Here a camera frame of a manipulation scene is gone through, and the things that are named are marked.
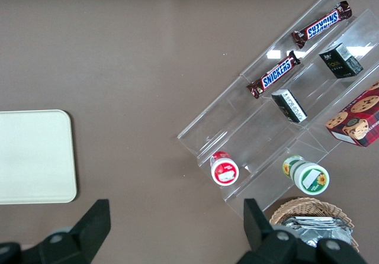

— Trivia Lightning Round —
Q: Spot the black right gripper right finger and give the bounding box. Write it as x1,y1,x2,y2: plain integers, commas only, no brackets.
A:
236,198,370,264

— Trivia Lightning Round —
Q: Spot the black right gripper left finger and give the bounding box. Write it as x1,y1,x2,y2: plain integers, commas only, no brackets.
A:
0,198,111,264

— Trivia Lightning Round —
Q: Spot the light tan wicker basket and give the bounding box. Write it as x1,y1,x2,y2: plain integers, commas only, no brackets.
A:
269,197,361,253

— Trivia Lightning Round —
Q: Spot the cream plastic tray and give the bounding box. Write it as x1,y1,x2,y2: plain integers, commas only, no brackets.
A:
0,109,78,204

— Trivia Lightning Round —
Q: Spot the silver foil pack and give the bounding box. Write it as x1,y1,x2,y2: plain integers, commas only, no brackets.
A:
280,215,341,232
296,225,355,249

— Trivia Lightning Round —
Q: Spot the green lidded snack jar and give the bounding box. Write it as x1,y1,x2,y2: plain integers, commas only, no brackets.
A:
281,154,330,195

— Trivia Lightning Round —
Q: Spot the red lidded snack jar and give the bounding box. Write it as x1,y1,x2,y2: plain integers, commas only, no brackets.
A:
209,150,240,185

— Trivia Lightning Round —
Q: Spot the clear acrylic stepped stand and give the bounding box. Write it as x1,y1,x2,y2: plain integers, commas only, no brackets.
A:
176,0,379,214

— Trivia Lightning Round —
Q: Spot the small black carton box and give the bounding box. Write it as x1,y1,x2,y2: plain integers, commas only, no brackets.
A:
271,88,308,124
319,42,364,80

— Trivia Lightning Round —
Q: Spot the red chocolate chip cookie box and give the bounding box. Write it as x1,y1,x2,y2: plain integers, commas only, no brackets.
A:
325,80,379,148

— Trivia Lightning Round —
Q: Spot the Snickers chocolate bar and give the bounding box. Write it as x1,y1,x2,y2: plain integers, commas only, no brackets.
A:
291,0,353,49
247,50,301,99

